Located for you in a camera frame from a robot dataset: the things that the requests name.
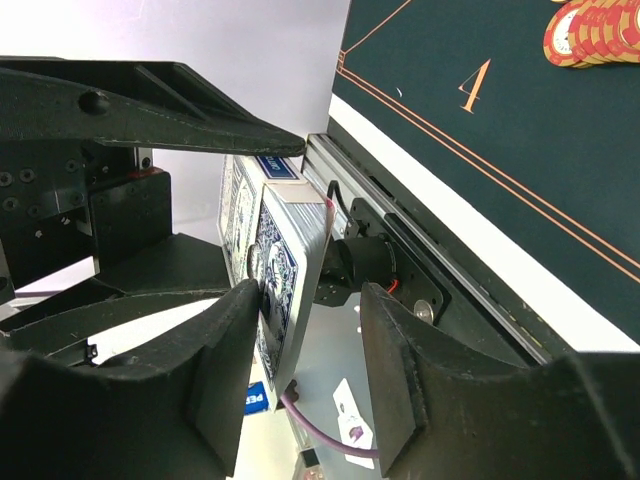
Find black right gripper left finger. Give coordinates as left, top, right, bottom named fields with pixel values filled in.
left=1, top=280, right=260, bottom=479

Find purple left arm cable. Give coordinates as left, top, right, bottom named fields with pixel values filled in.
left=279, top=379, right=381, bottom=461

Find blue playing card box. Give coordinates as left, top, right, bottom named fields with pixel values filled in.
left=218, top=155, right=303, bottom=286

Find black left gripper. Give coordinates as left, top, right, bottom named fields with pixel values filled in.
left=1, top=57, right=306, bottom=357

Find dark green poker mat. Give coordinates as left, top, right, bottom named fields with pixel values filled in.
left=334, top=1, right=639, bottom=331

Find aluminium mounting rail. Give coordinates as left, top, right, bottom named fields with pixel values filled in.
left=302, top=134, right=567, bottom=367

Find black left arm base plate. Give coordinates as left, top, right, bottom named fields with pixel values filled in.
left=314, top=198, right=450, bottom=325

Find white paper tag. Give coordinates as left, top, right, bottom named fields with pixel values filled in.
left=333, top=378, right=374, bottom=450

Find blue backed card deck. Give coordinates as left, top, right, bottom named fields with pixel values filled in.
left=247, top=181, right=335, bottom=406

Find spread red five chips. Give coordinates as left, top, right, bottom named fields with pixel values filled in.
left=542, top=0, right=639, bottom=69

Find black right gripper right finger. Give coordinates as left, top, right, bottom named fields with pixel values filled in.
left=360, top=284, right=639, bottom=479

